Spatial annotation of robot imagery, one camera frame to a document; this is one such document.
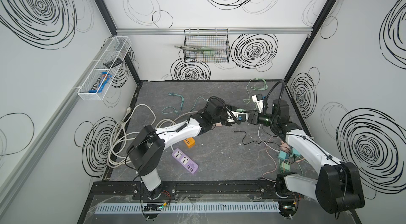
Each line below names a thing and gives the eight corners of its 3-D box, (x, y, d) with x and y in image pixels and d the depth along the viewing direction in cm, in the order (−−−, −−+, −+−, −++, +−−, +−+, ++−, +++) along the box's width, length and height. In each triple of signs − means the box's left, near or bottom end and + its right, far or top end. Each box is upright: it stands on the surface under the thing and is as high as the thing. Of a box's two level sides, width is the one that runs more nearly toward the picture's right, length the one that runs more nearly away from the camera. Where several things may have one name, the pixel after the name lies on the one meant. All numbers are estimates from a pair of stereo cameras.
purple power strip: (172, 155, 86) (171, 153, 84) (178, 149, 89) (177, 147, 86) (192, 175, 80) (192, 173, 78) (198, 167, 82) (198, 165, 80)
